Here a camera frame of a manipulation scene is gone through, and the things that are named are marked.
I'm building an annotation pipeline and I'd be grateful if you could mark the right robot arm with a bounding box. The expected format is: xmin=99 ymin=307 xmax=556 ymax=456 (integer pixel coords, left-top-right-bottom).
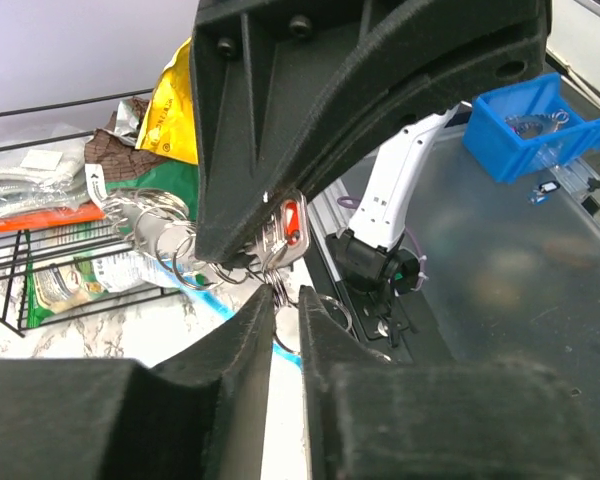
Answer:
xmin=190 ymin=1 xmax=552 ymax=284

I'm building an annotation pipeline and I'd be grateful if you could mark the green snack packet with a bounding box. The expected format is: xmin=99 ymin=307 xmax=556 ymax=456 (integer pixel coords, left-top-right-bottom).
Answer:
xmin=18 ymin=221 xmax=175 ymax=330

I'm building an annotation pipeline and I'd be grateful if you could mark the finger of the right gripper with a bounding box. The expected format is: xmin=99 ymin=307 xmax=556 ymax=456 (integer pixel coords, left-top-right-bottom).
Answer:
xmin=190 ymin=0 xmax=545 ymax=263
xmin=299 ymin=34 xmax=547 ymax=199

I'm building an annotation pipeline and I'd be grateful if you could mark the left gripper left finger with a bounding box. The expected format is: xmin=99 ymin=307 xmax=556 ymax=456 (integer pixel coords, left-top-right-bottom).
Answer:
xmin=0 ymin=284 xmax=276 ymax=480

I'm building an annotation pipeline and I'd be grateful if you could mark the dark green snack bag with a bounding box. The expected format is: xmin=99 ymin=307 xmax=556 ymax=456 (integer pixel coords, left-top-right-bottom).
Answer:
xmin=84 ymin=96 xmax=199 ymax=219

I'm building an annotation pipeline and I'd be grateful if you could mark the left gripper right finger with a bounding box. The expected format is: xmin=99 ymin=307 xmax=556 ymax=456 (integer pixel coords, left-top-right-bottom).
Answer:
xmin=299 ymin=286 xmax=600 ymax=479

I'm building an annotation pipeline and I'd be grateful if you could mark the yellow chips bag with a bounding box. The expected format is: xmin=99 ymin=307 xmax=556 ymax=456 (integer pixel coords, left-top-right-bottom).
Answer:
xmin=135 ymin=38 xmax=198 ymax=165

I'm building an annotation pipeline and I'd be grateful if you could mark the orange snack packet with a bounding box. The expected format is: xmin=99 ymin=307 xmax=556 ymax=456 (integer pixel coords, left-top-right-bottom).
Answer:
xmin=0 ymin=202 xmax=104 ymax=233

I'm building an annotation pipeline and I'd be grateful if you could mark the blue key tag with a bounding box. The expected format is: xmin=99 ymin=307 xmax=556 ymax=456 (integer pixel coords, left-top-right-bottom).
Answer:
xmin=183 ymin=284 xmax=302 ymax=369

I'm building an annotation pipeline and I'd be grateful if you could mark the black wire basket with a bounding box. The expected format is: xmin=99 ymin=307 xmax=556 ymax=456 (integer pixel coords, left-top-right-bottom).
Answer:
xmin=0 ymin=95 xmax=199 ymax=336

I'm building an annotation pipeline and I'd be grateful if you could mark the clear snack packet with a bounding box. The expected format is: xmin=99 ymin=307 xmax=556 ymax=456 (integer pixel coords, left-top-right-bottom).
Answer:
xmin=0 ymin=138 xmax=90 ymax=219

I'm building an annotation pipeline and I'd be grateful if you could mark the small red key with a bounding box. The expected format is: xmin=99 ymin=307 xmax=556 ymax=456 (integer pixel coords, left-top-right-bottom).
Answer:
xmin=248 ymin=190 xmax=311 ymax=271

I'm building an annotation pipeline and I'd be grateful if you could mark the grey curved keyring holder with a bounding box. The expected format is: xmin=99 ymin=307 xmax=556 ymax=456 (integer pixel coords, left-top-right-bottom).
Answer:
xmin=99 ymin=187 xmax=354 ymax=356

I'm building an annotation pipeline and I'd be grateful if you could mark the blue plastic bin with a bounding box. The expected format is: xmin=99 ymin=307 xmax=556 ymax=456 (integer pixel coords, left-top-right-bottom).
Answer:
xmin=463 ymin=73 xmax=600 ymax=184

